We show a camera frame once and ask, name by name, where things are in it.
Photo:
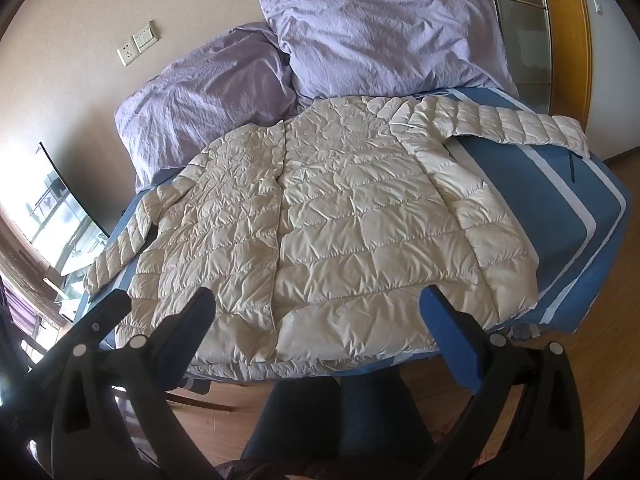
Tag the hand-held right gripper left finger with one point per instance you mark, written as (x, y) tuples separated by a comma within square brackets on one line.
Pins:
[(196, 311)]

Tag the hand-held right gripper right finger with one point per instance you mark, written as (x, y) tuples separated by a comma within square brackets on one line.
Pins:
[(442, 330)]

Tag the cream quilted puffer jacket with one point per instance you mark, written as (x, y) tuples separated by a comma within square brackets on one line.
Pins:
[(325, 210)]

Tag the person's legs in jeans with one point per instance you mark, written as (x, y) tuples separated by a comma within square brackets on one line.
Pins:
[(350, 425)]

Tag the bed with blue striped sheet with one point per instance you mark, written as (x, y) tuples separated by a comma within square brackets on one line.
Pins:
[(525, 195)]

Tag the flat screen television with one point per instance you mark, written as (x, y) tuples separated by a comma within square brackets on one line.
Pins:
[(55, 210)]

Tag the purple striped cloth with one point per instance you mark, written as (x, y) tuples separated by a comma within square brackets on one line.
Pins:
[(20, 310)]

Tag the lavender pillow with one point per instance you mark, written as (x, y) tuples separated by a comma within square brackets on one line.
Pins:
[(200, 95), (380, 35)]

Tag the frosted glass window pane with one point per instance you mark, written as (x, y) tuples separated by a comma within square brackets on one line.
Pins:
[(520, 25)]

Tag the white wall power socket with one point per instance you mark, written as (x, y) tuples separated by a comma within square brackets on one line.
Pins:
[(127, 55)]

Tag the white wall light switch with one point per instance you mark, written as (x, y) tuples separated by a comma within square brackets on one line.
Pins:
[(145, 36)]

